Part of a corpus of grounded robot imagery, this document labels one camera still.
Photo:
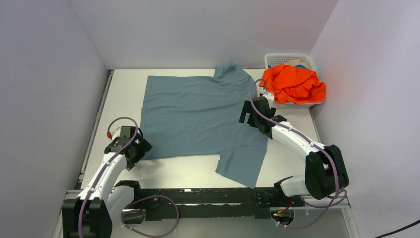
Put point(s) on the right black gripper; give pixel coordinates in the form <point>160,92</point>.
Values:
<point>247,108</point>

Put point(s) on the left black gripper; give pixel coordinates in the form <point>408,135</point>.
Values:
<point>143,147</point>

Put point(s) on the grey-blue t shirt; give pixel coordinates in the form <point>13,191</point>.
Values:
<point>199,115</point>

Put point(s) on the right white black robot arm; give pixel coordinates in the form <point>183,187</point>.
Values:
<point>325,171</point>

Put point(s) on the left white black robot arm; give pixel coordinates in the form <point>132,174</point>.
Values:
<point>94,210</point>

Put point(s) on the orange t shirt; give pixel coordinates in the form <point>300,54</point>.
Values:
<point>290,84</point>

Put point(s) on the white plastic laundry basket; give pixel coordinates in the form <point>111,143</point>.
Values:
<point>275,59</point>

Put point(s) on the tan item in basket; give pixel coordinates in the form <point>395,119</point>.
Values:
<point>294,62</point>

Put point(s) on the blue garment in basket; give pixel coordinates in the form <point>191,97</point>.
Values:
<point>301,66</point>

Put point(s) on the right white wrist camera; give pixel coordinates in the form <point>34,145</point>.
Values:
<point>268,95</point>

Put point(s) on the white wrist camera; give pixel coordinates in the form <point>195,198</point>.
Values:
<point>268,95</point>
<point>113,133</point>

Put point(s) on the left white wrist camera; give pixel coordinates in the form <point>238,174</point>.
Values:
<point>113,133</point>

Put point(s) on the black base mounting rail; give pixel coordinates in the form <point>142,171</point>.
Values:
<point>171,211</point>

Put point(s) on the aluminium frame rail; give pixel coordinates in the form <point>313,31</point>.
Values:
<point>325,200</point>

